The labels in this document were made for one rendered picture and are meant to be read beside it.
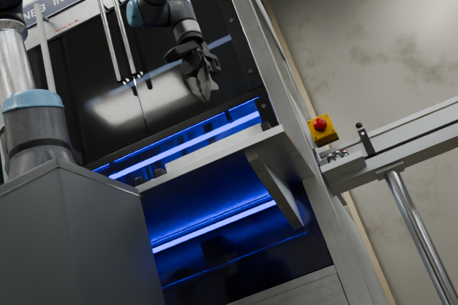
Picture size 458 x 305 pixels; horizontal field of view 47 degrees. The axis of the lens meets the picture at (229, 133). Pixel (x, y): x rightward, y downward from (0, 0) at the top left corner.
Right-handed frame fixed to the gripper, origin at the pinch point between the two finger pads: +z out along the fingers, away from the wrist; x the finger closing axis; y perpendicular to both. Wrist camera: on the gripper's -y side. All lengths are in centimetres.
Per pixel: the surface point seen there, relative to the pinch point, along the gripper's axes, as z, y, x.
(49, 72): -52, 3, 64
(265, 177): 25.1, 8.3, -4.7
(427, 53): -177, 438, 14
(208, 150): 17.0, -5.2, 0.0
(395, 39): -208, 431, 35
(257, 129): 17.2, -0.5, -12.4
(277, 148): 21.2, 5.8, -12.0
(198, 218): 21.2, 19.7, 29.1
